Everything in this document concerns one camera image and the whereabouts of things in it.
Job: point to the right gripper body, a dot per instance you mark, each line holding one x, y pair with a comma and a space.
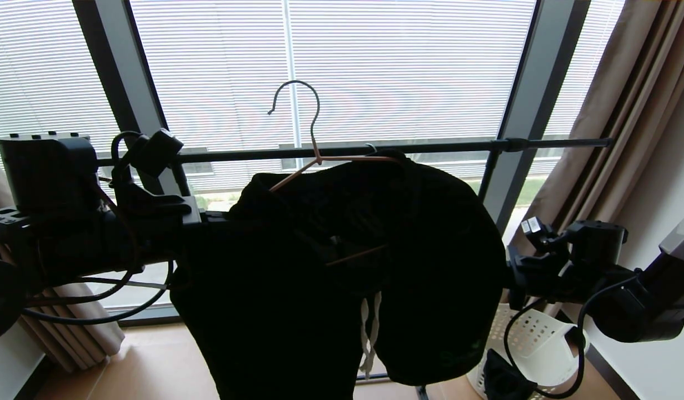
536, 278

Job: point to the black clothes rack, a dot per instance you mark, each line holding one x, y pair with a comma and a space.
542, 143

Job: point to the white laundry basket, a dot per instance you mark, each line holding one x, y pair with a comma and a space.
536, 339

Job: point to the window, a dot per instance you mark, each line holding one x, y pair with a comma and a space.
542, 83

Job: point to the heap of clothes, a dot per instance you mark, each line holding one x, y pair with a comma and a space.
503, 378

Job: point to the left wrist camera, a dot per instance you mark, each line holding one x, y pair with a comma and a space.
155, 147

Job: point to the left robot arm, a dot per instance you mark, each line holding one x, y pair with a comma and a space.
47, 172

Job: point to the black garment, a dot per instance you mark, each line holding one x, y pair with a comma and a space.
319, 278

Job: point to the pink clothes hanger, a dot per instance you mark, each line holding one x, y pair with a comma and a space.
370, 147
297, 175

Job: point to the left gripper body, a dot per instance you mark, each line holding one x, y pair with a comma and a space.
153, 239

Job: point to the brown curtain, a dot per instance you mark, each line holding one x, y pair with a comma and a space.
69, 339
625, 111

